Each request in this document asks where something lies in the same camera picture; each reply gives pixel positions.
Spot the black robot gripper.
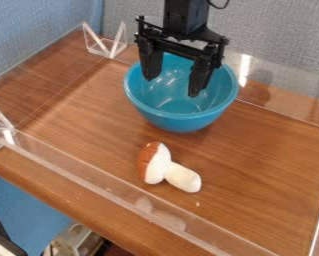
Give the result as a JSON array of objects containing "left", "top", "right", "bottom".
[{"left": 135, "top": 0, "right": 229, "bottom": 97}]

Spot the brown and white toy mushroom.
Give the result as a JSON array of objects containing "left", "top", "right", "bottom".
[{"left": 137, "top": 141, "right": 202, "bottom": 193}]

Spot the blue plastic bowl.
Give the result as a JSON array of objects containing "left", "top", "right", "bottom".
[{"left": 123, "top": 53, "right": 239, "bottom": 133}]

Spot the white power strip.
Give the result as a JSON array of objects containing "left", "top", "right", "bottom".
[{"left": 42, "top": 223, "right": 105, "bottom": 256}]

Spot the black stand leg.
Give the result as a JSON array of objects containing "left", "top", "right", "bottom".
[{"left": 0, "top": 201, "right": 28, "bottom": 256}]

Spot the clear acrylic corner bracket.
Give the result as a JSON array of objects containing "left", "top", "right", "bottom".
[{"left": 82, "top": 22, "right": 129, "bottom": 59}]

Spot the clear acrylic barrier wall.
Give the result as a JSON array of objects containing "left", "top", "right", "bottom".
[{"left": 0, "top": 29, "right": 319, "bottom": 256}]

